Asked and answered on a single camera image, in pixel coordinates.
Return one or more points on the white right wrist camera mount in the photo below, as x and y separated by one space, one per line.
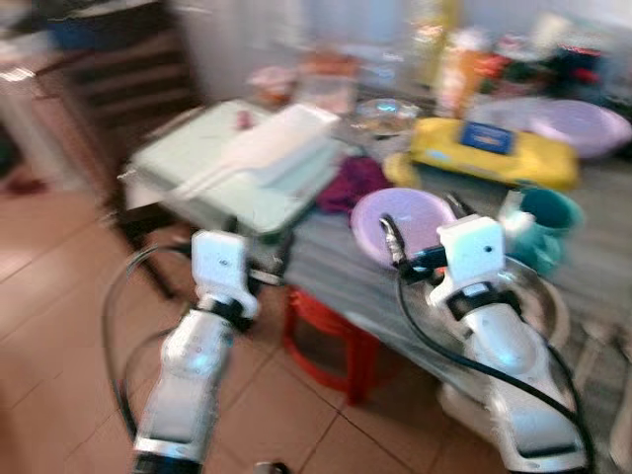
472 252

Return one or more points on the pale green plastic tray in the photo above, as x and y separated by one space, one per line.
212 148

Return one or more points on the pink small bowl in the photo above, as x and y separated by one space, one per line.
272 84

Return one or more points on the yellow box with blue label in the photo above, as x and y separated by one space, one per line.
494 158

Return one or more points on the clear glass bowl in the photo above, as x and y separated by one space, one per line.
385 116

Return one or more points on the steel bowl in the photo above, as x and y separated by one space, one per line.
538 296

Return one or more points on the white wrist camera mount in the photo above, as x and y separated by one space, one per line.
222 267
472 252

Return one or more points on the long white plastic scoop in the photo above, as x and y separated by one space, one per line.
272 148

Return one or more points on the dark wooden chair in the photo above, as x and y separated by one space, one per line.
128 89

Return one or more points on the yellow orange bottle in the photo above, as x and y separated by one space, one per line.
456 74

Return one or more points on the small purple plastic bowl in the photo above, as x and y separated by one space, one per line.
395 217

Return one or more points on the teal and white mug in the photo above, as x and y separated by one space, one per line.
548 232

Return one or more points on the red plastic stool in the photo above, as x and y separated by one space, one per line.
326 336

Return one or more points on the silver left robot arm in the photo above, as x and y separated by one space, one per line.
193 380

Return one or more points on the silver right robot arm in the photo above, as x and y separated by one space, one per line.
513 375

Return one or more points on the clear plastic food container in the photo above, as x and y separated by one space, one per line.
329 84

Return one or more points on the large purple plastic basin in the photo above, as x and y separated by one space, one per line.
578 123

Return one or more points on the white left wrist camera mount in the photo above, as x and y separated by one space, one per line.
222 267

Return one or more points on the purple cloth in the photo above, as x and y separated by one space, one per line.
351 183

